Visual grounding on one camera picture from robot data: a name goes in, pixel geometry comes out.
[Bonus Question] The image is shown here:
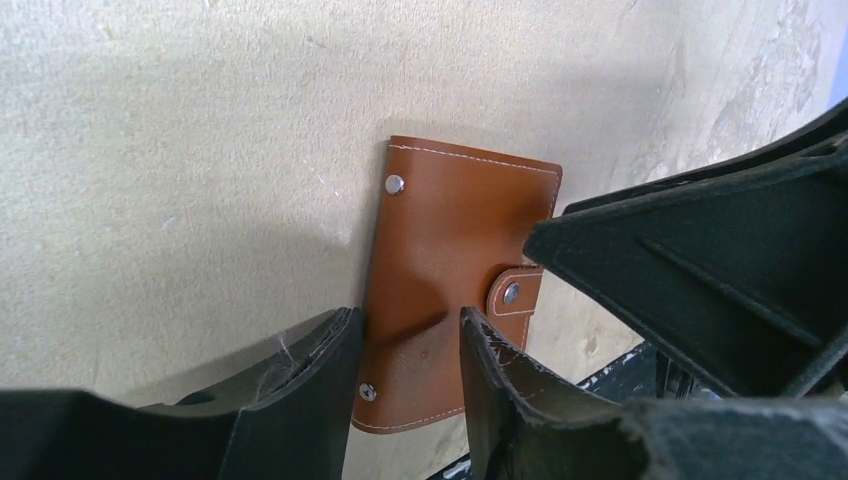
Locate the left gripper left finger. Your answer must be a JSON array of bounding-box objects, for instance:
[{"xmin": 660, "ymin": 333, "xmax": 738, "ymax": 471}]
[{"xmin": 1, "ymin": 308, "xmax": 364, "ymax": 479}]

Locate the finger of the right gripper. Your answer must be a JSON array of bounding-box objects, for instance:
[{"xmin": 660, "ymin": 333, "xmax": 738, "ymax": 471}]
[{"xmin": 524, "ymin": 103, "xmax": 847, "ymax": 398}]

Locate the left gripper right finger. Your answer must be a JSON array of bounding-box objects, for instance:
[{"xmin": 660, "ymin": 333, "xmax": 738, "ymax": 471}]
[{"xmin": 460, "ymin": 307, "xmax": 847, "ymax": 479}]

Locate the brown leather card holder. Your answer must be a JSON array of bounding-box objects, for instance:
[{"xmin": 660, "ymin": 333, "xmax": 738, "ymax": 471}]
[{"xmin": 352, "ymin": 136, "xmax": 563, "ymax": 434}]

